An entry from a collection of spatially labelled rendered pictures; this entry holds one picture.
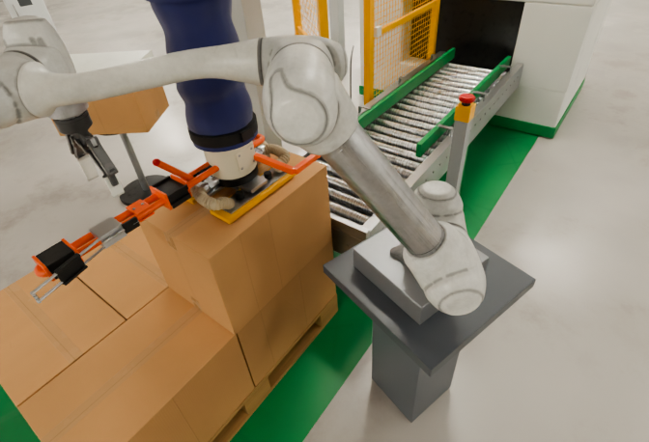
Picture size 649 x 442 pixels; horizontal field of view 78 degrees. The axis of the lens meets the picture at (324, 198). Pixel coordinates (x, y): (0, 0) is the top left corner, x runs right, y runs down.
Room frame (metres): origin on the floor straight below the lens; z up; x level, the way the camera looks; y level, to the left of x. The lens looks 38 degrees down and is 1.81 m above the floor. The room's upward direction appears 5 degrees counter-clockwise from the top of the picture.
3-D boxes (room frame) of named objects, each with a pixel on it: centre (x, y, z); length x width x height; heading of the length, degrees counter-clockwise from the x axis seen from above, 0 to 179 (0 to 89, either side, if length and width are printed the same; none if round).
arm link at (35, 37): (0.88, 0.58, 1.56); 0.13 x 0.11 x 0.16; 178
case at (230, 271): (1.21, 0.32, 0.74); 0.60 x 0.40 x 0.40; 140
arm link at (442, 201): (0.89, -0.32, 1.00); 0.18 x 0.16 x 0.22; 178
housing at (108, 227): (0.87, 0.62, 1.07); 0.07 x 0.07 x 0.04; 50
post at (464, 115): (1.63, -0.66, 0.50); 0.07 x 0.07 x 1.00; 50
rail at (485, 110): (2.19, -0.90, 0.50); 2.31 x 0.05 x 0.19; 140
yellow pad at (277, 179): (1.16, 0.24, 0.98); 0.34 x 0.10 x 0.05; 140
